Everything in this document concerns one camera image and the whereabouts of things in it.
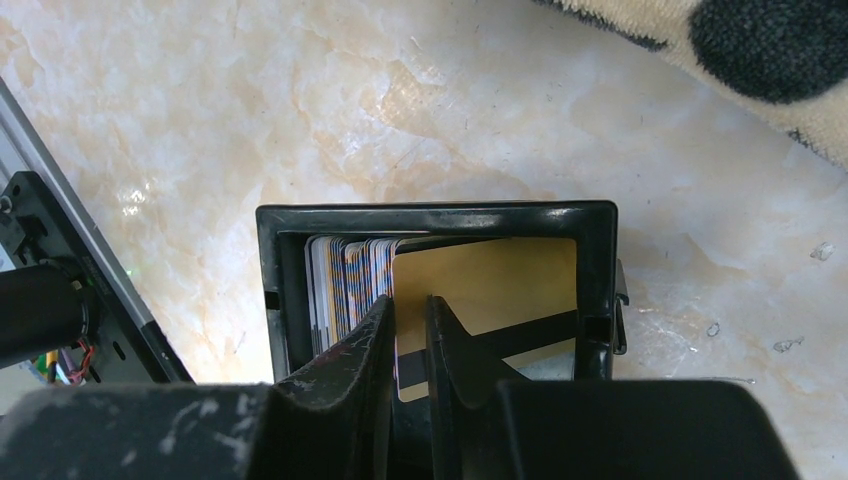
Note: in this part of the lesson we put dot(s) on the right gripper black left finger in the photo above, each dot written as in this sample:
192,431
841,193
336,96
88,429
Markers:
328,420

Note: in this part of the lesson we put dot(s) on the black floral plush pillow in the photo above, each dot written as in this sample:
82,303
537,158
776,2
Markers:
785,61

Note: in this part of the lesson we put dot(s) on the aluminium front rail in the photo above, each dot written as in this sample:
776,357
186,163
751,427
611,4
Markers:
22,149

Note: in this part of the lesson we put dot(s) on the black card tray box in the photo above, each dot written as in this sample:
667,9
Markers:
593,225

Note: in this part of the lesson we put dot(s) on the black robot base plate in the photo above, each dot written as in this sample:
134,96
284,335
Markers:
53,317

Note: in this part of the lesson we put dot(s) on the stack of cards in tray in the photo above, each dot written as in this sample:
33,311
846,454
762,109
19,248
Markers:
345,276

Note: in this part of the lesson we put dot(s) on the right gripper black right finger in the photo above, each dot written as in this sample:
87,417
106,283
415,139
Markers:
490,422

